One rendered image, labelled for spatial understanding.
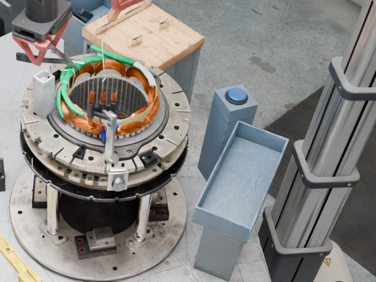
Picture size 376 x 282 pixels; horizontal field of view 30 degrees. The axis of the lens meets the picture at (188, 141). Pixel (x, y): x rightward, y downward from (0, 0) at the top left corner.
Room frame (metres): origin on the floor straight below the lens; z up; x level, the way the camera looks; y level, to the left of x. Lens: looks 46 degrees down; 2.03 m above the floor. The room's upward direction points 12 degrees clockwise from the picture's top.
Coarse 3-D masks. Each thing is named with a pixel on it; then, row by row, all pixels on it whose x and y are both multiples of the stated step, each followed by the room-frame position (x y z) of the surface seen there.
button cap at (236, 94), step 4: (232, 88) 1.14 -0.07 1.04; (236, 88) 1.15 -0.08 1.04; (240, 88) 1.15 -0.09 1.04; (228, 92) 1.13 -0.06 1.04; (232, 92) 1.13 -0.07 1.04; (236, 92) 1.13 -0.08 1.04; (240, 92) 1.14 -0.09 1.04; (244, 92) 1.14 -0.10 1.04; (228, 96) 1.12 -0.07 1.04; (232, 96) 1.12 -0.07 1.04; (236, 96) 1.12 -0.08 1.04; (240, 96) 1.12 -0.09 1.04; (244, 96) 1.13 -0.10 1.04; (232, 100) 1.11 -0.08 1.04; (236, 100) 1.11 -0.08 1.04; (240, 100) 1.11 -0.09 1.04; (244, 100) 1.12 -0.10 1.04
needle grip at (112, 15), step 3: (120, 0) 0.95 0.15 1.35; (123, 0) 0.95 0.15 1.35; (126, 0) 0.95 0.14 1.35; (120, 3) 0.95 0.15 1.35; (111, 9) 0.95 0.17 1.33; (111, 12) 0.95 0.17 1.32; (114, 12) 0.95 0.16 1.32; (117, 12) 0.95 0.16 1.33; (108, 15) 0.95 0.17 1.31; (111, 15) 0.95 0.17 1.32; (114, 15) 0.95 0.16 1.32; (117, 15) 0.95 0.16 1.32; (108, 18) 0.95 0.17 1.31; (111, 18) 0.95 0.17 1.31; (114, 18) 0.95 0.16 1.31; (111, 21) 0.95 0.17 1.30; (114, 21) 0.95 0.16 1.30
